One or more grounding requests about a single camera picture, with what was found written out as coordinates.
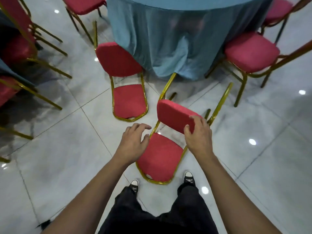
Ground person's left hand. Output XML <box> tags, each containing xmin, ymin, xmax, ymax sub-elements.
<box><xmin>113</xmin><ymin>123</ymin><xmax>152</xmax><ymax>166</ymax></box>

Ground person's right hand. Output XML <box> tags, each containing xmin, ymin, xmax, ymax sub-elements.
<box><xmin>183</xmin><ymin>115</ymin><xmax>215</xmax><ymax>159</ymax></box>

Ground person's left forearm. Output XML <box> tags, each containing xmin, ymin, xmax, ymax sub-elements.
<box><xmin>41</xmin><ymin>156</ymin><xmax>133</xmax><ymax>234</ymax></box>

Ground person's right forearm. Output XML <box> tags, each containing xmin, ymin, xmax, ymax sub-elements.
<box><xmin>200</xmin><ymin>153</ymin><xmax>282</xmax><ymax>234</ymax></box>

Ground black white canvas sneaker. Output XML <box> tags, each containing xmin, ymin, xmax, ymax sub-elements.
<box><xmin>183</xmin><ymin>171</ymin><xmax>196</xmax><ymax>187</ymax></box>
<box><xmin>129</xmin><ymin>179</ymin><xmax>139</xmax><ymax>194</ymax></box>

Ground black trousers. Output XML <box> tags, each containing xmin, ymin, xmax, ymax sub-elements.
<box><xmin>97</xmin><ymin>184</ymin><xmax>219</xmax><ymax>234</ymax></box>

